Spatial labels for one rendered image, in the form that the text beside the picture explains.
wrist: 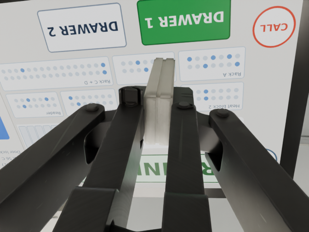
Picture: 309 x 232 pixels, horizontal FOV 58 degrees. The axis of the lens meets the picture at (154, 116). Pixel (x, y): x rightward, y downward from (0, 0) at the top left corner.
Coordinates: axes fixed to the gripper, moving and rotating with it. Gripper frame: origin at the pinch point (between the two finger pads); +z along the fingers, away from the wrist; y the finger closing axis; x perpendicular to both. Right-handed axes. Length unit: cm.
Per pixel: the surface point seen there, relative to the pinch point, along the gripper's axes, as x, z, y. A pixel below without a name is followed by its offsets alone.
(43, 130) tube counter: -12.6, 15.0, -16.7
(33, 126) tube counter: -12.0, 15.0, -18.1
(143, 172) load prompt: -18.6, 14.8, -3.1
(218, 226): -95, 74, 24
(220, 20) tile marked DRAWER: 2.6, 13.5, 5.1
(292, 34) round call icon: 1.5, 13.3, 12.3
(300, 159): -85, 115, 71
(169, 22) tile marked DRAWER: 2.3, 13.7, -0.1
